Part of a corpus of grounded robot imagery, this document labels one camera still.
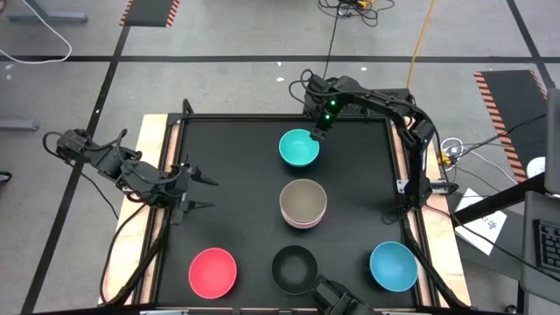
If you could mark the grey monitor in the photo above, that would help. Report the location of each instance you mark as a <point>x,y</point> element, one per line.
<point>553,140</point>

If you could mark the grey desk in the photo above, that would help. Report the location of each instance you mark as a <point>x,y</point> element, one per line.
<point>526,245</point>

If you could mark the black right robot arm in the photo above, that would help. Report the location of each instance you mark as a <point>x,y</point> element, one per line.
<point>417,144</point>

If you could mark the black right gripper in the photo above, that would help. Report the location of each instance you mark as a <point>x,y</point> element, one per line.
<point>324,121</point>

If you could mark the small black floor object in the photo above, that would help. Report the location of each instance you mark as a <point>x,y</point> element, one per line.
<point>4,177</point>

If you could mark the white paper sheet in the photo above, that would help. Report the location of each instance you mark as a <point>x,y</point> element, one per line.
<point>481,238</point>

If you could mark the black keyboard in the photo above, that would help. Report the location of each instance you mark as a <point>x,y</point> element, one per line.
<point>549,245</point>

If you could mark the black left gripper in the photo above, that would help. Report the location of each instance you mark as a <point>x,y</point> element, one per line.
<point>177,192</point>

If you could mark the wooden table side board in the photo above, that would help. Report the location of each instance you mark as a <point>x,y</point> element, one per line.
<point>151,135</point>
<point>437,245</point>

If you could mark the white round object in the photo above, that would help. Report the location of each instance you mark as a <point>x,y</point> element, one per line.
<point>536,167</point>

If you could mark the small hazard-striped black mat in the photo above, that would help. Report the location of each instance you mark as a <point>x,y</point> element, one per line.
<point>149,13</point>

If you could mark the large hazard-striped black mat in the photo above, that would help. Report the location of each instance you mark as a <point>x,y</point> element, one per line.
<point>512,114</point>

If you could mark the turquoise bowl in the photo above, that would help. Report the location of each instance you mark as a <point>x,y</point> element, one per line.
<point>297,149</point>

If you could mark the taupe bowl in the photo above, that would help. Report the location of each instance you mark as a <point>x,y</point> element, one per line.
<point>303,199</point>

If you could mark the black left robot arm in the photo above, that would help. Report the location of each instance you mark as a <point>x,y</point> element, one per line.
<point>109,164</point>

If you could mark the grey desk foot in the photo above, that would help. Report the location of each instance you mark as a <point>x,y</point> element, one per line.
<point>48,18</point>
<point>17,126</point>

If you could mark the orange bowl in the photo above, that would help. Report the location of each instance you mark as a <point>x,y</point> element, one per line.
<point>303,227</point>

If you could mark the black computer case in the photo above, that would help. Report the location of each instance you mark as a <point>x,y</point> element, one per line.
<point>400,94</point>

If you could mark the blue bowl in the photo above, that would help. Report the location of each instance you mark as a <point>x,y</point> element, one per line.
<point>393,266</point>

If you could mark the red bowl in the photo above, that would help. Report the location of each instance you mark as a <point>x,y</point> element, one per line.
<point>212,272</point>

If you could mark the black bowl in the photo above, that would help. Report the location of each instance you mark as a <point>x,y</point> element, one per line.
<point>294,270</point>

